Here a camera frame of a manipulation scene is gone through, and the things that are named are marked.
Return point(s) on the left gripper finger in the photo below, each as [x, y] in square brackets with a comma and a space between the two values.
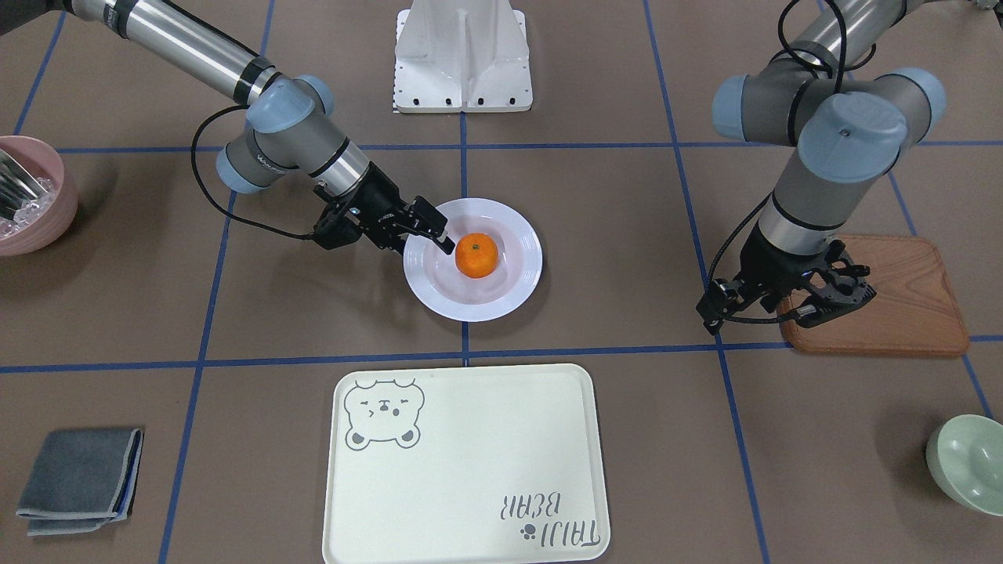
[845, 281]
[819, 307]

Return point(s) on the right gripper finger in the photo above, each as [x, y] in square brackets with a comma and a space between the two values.
[425, 220]
[434, 232]

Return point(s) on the grey folded cloth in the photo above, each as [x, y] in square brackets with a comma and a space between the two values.
[82, 479]

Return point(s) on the orange mandarin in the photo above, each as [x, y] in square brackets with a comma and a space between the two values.
[476, 255]

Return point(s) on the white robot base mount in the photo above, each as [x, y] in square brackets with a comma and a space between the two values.
[461, 56]

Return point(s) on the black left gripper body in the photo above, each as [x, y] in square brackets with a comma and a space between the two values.
[787, 259]

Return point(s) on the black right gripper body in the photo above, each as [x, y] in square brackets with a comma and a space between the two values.
[382, 195]

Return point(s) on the white plate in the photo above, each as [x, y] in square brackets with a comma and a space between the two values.
[433, 277]

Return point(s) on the cream bear tray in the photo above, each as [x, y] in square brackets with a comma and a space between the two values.
[466, 465]

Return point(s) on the metal scoop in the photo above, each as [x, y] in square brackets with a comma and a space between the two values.
[18, 188]

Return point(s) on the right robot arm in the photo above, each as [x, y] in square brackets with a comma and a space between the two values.
[289, 126]

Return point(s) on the light green bowl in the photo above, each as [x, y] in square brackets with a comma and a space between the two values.
[964, 457]

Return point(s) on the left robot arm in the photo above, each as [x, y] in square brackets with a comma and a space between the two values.
[845, 134]

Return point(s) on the wooden tray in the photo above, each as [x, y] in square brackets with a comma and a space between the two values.
[915, 312]

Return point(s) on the pink bowl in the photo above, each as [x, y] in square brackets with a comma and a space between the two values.
[50, 218]

